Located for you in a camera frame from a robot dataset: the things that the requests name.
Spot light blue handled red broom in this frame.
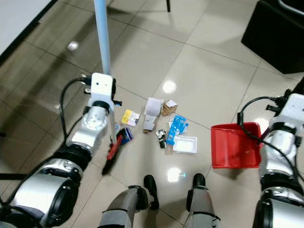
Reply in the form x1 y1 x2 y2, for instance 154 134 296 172
94 0 125 175

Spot white foam tray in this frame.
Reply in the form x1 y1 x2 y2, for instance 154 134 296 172
172 135 199 154

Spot red dustpan blue handle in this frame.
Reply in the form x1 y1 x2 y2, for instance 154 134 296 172
210 107 293 169

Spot white table black legs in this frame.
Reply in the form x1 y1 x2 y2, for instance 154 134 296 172
0 0 57 53

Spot colourful blue snack packet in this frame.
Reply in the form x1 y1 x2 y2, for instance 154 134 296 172
120 127 133 144

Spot white paper carton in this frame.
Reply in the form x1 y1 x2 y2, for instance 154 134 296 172
143 97 164 132

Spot robot left leg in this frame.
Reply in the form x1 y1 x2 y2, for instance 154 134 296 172
97 175 160 228

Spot robot leg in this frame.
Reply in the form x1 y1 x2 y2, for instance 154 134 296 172
185 173 221 228
97 175 160 228

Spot crumpled silver foil wrapper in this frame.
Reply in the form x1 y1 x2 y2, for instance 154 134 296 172
157 131 168 149

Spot brown cardboard scrap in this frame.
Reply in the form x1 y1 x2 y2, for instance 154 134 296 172
161 100 178 116

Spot light blue plastic packet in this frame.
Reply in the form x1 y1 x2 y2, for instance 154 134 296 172
167 115 189 145

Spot robot right leg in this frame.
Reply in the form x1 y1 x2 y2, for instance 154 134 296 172
185 173 221 228

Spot black cube stool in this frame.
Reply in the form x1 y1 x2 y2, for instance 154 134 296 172
241 0 304 74

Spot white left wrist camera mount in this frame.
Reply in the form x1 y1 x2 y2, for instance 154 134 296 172
90 73 114 111

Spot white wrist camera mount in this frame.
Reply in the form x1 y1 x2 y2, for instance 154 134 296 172
90 73 114 111
276 93 304 131

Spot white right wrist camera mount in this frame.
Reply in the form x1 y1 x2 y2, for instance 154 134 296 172
276 93 304 131

